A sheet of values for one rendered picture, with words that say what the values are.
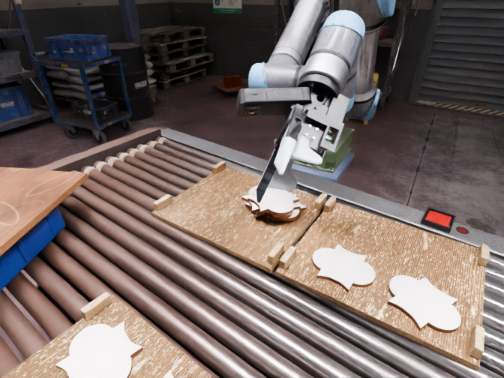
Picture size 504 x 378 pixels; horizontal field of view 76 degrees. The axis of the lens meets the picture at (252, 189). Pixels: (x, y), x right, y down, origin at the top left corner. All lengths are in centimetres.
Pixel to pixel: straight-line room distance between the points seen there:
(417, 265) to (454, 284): 8
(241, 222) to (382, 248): 38
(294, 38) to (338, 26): 20
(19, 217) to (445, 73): 521
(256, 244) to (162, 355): 34
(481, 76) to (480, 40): 45
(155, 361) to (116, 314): 14
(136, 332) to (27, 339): 21
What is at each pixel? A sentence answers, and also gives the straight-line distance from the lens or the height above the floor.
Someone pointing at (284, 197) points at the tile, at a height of 99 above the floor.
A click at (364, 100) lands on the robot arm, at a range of 122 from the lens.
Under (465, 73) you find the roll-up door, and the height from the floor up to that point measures 51.
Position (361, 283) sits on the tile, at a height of 95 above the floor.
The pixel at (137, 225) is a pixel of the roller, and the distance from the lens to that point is 98.
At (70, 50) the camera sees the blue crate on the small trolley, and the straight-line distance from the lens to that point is 397.
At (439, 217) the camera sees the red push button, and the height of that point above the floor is 93.
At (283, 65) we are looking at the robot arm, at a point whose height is 136.
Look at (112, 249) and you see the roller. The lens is 93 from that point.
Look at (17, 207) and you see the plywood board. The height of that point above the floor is 104.
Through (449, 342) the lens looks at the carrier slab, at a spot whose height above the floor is 94.
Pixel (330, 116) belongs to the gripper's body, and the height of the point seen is 133.
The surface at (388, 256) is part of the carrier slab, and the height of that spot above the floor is 94.
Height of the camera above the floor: 150
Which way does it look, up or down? 32 degrees down
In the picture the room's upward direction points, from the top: straight up
